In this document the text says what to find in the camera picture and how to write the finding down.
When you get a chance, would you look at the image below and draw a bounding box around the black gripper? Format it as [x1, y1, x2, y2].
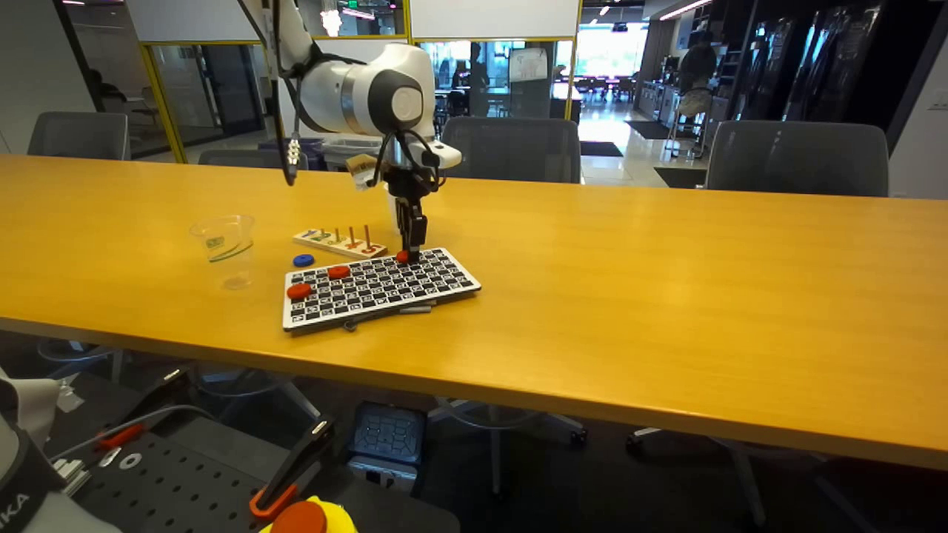
[381, 164, 434, 265]

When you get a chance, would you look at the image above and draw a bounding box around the black white checker calibration board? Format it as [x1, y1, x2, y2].
[277, 244, 486, 334]

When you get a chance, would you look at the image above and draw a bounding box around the wooden number peg board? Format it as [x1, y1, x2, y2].
[291, 222, 391, 260]

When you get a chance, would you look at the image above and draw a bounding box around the grey office chair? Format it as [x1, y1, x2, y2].
[25, 111, 132, 161]
[431, 115, 584, 186]
[194, 136, 328, 173]
[702, 118, 891, 199]
[323, 140, 399, 179]

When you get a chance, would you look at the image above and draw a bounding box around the grey mesh box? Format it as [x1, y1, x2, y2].
[345, 401, 430, 488]

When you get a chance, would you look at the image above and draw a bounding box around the black office chair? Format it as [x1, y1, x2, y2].
[427, 398, 591, 501]

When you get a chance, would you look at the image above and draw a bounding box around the black orange bar clamp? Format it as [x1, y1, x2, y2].
[246, 417, 338, 528]
[92, 364, 194, 457]

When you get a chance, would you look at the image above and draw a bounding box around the yellow framed glass partition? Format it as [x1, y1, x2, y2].
[120, 0, 587, 182]

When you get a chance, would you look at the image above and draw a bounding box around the yellow red emergency stop button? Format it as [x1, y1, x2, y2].
[258, 496, 365, 533]

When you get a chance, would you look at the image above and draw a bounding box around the black perforated breadboard plate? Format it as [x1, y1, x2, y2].
[57, 413, 328, 533]

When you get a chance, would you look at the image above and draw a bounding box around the dark office chair base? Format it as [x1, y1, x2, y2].
[624, 424, 779, 531]

